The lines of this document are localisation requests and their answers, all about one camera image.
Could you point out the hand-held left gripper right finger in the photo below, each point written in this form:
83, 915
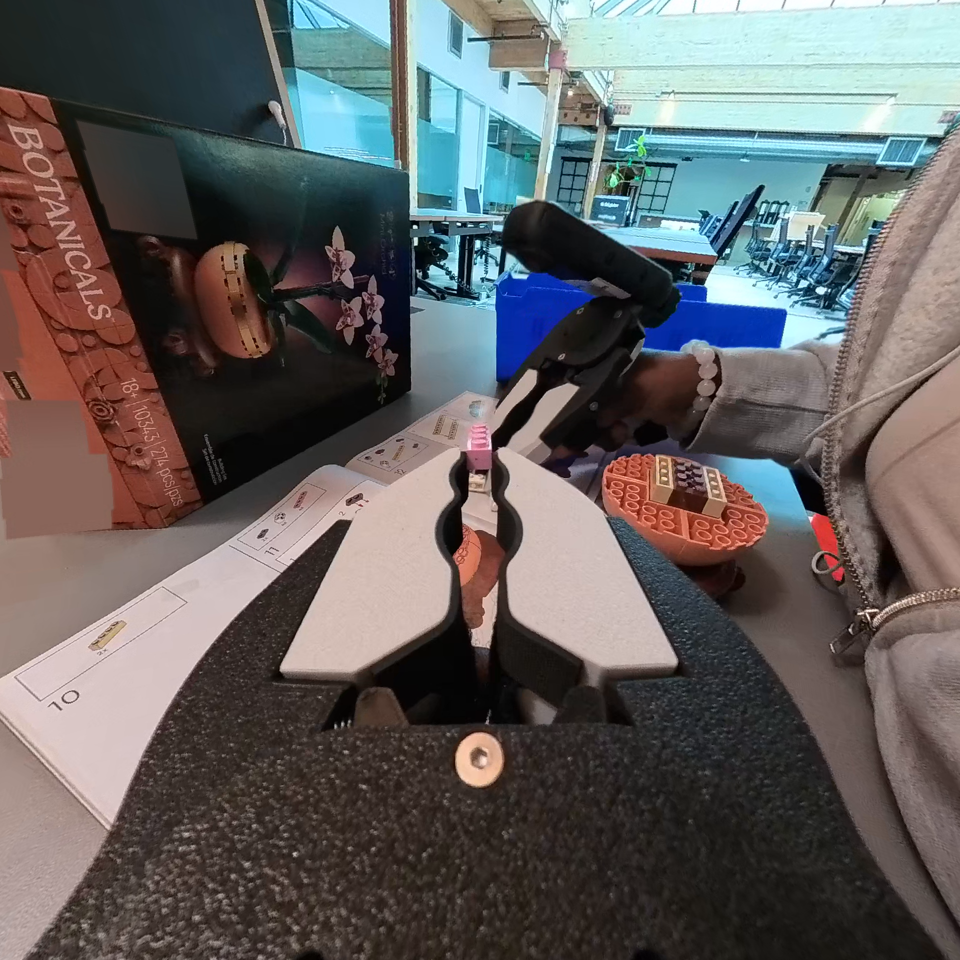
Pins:
593, 600

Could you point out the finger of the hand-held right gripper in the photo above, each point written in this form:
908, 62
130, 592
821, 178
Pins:
537, 413

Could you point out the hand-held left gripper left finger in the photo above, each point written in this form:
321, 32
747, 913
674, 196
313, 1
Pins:
368, 600

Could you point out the pink brick plate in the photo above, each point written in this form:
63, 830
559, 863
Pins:
479, 446

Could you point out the small white brick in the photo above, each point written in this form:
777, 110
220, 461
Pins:
480, 480

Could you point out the round orange lego pot build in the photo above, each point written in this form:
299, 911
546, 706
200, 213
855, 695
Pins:
660, 533

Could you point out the tan brick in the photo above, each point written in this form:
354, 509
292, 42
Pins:
713, 495
662, 480

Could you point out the blue plastic bin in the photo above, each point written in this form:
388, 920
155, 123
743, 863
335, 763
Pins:
735, 323

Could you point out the person's right forearm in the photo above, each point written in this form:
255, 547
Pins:
773, 398

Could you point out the wooden office desk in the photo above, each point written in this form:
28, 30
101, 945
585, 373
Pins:
668, 240

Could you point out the grey desk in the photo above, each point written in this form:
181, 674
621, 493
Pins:
435, 360

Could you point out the person's right hand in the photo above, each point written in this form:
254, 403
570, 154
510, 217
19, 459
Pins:
660, 393

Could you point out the open building instruction booklet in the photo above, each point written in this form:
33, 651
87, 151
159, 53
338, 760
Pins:
150, 675

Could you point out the dark building set box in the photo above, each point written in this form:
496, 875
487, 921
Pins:
300, 195

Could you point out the black divider panel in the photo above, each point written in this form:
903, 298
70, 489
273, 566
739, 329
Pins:
150, 53

